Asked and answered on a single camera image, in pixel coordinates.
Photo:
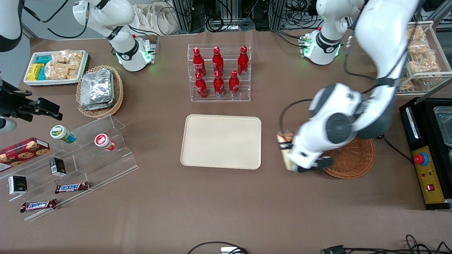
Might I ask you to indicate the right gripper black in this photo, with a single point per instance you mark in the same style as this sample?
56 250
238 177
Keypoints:
15 101

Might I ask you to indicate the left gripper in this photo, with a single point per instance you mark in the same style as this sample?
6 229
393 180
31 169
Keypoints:
284 145

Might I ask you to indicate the sandwich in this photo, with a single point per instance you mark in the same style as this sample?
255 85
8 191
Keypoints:
284 155

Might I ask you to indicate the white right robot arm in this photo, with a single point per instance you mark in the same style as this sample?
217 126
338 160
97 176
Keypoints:
123 46

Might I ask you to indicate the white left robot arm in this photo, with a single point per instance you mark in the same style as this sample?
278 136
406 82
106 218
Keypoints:
378 42

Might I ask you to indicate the brown round wicker basket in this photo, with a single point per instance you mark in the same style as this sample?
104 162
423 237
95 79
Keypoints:
353 158

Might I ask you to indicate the light oval wicker basket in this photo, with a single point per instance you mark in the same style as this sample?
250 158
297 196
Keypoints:
118 91

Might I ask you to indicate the cream plastic tray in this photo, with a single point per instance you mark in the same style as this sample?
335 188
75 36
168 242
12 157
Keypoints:
220 141

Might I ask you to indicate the green lid sunflower cup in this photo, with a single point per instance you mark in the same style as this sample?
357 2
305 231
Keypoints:
60 133

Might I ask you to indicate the white snack bin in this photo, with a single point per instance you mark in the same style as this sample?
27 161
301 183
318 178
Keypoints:
30 82

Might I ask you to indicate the teal snack pack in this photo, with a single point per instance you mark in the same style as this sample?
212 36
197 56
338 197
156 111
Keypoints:
42 74
44 59

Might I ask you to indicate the yellow snack pack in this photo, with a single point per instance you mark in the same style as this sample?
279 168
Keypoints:
34 71

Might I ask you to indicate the red tartan cookie box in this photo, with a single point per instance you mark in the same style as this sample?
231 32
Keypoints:
21 151

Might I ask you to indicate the clear rice cracker bag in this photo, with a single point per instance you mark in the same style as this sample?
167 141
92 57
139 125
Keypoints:
60 56
55 71
75 58
73 72

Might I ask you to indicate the small black carton box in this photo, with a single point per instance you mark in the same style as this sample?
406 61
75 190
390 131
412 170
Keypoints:
17 185
57 166

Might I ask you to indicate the foil wrapped pack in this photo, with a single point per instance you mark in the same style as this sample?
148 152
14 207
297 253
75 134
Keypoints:
96 86
95 107

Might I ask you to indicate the red lid yogurt cup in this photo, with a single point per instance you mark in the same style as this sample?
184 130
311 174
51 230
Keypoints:
102 141

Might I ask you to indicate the brown Snickers bar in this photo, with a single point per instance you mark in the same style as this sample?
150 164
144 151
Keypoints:
38 205
71 187

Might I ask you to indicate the black plug connector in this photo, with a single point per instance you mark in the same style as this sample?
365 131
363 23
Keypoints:
333 250

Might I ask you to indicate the clear acrylic stepped stand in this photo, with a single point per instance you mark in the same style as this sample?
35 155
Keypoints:
106 165

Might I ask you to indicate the black sealing machine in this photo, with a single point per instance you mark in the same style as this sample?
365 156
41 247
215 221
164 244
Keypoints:
409 141

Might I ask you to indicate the red emergency stop button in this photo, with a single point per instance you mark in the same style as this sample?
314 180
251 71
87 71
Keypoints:
420 159

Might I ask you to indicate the red cola bottle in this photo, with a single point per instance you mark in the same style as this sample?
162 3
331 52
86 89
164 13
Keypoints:
219 85
218 60
201 86
198 61
234 84
243 61

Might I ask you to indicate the clear acrylic bottle rack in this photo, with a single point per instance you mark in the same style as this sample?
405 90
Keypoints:
219 97

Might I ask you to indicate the white plug connector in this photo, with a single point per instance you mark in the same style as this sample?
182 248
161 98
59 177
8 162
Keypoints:
231 250

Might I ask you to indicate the clear fried snack bag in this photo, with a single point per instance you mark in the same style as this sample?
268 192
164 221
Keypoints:
423 62
416 33
406 85
419 46

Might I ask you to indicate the clear plastic container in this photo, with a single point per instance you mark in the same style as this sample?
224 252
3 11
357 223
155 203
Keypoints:
444 123

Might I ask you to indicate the white plastic bags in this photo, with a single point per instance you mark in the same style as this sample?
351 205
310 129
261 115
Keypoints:
155 17

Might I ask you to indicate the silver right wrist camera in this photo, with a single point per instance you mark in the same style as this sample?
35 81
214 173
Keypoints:
7 125

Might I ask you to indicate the aluminium frame post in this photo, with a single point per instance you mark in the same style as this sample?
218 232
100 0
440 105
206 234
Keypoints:
182 14

